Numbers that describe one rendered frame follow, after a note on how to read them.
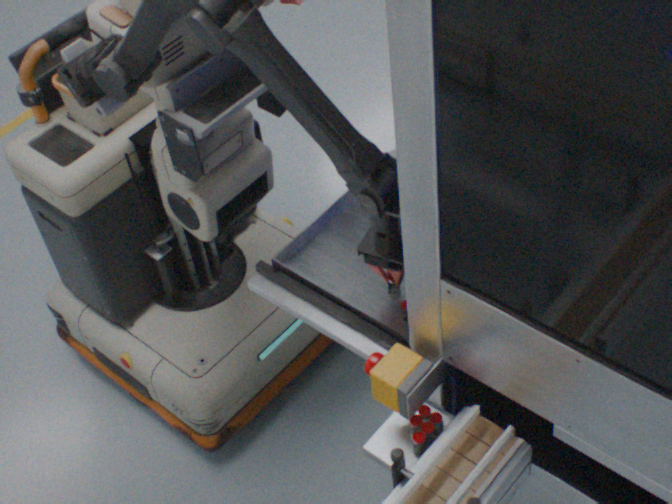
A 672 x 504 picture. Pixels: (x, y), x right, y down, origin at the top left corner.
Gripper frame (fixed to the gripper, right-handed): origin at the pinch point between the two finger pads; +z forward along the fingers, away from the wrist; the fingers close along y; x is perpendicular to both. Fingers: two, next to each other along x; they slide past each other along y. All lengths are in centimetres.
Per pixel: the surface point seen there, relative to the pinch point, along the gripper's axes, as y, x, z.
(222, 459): -56, -2, 91
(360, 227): -13.0, 13.2, 3.9
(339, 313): -6.9, -9.0, 2.1
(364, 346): -0.5, -12.8, 4.2
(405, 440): 13.5, -27.7, 4.3
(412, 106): 15, -19, -58
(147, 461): -74, -10, 91
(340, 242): -15.0, 8.2, 3.9
